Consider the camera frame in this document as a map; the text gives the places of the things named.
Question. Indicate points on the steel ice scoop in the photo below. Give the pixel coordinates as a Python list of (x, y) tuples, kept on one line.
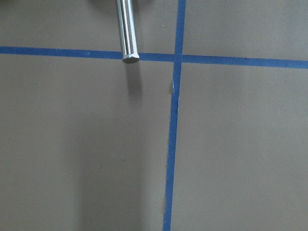
[(128, 39)]

